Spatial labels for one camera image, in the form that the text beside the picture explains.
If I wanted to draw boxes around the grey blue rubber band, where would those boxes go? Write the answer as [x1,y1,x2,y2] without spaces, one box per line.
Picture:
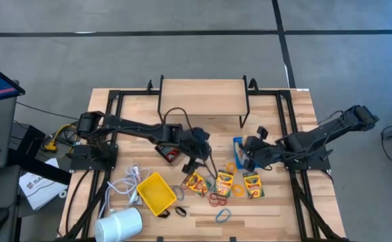
[171,185,186,202]

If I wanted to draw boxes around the black aluminium rig frame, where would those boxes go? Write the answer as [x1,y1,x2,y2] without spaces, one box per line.
[61,87,351,242]

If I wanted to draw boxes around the dark red rubber bands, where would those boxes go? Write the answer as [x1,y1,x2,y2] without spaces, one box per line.
[208,192,229,208]

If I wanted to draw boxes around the wooden shelf riser black frame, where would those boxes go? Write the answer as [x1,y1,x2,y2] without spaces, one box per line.
[157,74,251,129]

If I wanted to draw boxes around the yellow plug with cable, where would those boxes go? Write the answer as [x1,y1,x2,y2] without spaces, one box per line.
[42,123,82,153]

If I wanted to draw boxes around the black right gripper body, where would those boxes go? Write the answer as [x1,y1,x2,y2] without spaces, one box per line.
[245,136,284,169]

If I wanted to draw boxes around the black mesh basket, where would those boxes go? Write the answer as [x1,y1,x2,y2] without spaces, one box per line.
[154,143,184,165]

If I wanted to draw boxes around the white cable bundle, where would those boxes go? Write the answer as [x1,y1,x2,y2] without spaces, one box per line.
[97,163,151,216]

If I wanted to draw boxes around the black desk beam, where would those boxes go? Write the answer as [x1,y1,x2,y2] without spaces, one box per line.
[6,149,73,186]

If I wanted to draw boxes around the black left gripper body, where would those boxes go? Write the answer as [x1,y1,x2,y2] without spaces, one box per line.
[181,140,214,165]

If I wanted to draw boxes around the thick black cable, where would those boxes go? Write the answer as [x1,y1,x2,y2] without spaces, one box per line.
[65,169,92,236]

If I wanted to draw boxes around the yellow plastic basket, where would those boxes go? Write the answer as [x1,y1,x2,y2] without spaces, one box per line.
[136,171,178,216]

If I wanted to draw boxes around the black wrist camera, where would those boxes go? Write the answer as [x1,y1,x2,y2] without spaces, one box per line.
[256,126,270,140]
[191,126,210,141]

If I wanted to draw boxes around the black box on floor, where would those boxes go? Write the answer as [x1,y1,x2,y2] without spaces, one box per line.
[11,121,46,159]

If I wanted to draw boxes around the white cardboard box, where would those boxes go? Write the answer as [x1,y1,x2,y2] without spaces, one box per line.
[18,157,69,211]

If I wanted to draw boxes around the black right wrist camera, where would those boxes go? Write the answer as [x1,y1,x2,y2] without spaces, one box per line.
[256,126,270,140]

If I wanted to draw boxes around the yellow green crayon box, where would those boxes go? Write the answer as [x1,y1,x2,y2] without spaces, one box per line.
[185,171,208,196]
[242,171,266,199]
[214,169,235,198]

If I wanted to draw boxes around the blue plastic basket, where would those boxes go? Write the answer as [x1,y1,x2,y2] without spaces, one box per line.
[233,136,262,170]

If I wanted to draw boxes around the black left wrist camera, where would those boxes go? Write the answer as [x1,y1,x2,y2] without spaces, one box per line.
[191,126,210,141]

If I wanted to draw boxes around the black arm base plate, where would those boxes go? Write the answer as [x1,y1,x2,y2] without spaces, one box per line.
[69,143,118,171]
[282,147,331,171]

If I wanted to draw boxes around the white cylindrical projector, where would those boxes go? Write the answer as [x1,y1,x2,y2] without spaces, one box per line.
[93,206,143,242]

